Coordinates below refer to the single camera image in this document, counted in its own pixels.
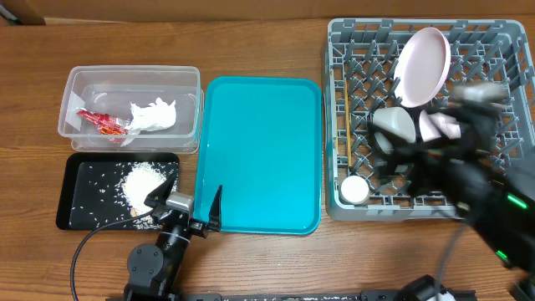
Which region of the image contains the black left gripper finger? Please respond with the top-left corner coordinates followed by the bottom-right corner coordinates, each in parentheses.
top-left (208, 185), bottom-right (222, 232)
top-left (144, 172), bottom-right (178, 207)

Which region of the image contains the teal plastic tray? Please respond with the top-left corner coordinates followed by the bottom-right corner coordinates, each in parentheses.
top-left (194, 76), bottom-right (323, 235)

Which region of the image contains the pile of rice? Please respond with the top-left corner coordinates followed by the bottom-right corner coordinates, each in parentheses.
top-left (70, 161), bottom-right (180, 230)

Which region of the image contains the grey dishwasher rack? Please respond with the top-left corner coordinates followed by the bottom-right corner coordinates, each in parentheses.
top-left (322, 18), bottom-right (534, 222)

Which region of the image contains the white paper cup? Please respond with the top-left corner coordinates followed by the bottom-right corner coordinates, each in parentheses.
top-left (339, 176), bottom-right (370, 206)

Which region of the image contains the black tray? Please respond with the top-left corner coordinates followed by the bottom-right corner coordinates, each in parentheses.
top-left (56, 152), bottom-right (180, 230)

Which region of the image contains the pink bowl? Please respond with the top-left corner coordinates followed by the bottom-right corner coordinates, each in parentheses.
top-left (419, 111), bottom-right (461, 142)

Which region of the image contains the red snack wrapper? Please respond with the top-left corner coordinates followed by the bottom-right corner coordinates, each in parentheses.
top-left (77, 110), bottom-right (129, 135)

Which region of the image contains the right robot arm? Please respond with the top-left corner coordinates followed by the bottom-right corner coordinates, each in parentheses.
top-left (368, 105), bottom-right (534, 300)

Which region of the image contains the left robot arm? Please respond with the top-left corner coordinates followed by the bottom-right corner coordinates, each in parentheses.
top-left (123, 175), bottom-right (222, 300)

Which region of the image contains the white tissue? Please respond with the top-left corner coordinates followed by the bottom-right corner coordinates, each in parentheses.
top-left (125, 98), bottom-right (176, 135)

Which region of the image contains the white round plate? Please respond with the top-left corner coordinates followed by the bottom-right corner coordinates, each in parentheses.
top-left (394, 28), bottom-right (451, 108)

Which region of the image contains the grey bowl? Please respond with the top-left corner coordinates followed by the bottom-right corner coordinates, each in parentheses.
top-left (372, 107), bottom-right (416, 143)

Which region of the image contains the wooden chopstick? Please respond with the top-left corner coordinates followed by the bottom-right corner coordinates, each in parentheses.
top-left (344, 79), bottom-right (352, 173)

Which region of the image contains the clear plastic bin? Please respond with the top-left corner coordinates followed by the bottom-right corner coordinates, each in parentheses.
top-left (58, 65), bottom-right (204, 154)

